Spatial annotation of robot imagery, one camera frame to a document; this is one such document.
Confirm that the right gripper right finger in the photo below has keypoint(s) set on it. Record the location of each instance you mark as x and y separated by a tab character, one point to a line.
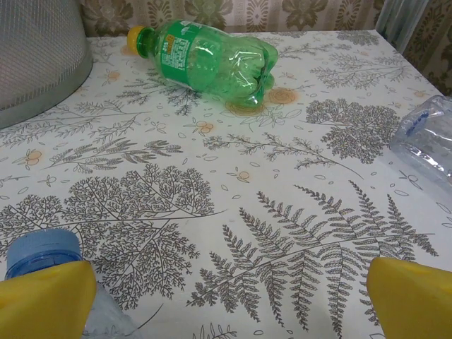
413	303

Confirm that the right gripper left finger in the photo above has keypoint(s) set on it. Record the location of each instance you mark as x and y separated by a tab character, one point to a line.
42	303

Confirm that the blue cap clear water bottle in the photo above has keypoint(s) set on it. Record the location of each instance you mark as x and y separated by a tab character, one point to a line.
42	250

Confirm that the clear bluish plastic bottle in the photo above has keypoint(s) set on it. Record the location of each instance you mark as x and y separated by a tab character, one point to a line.
423	134

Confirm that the green bottle yellow cap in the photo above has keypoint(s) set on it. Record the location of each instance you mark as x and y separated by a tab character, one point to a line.
212	63

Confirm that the grey mesh waste bin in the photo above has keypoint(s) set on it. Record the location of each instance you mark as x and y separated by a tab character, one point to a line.
35	53

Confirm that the floral plastic tablecloth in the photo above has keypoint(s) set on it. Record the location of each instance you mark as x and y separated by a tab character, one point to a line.
226	176

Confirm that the aluminium frame post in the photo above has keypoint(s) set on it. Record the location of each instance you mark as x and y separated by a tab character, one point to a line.
392	21

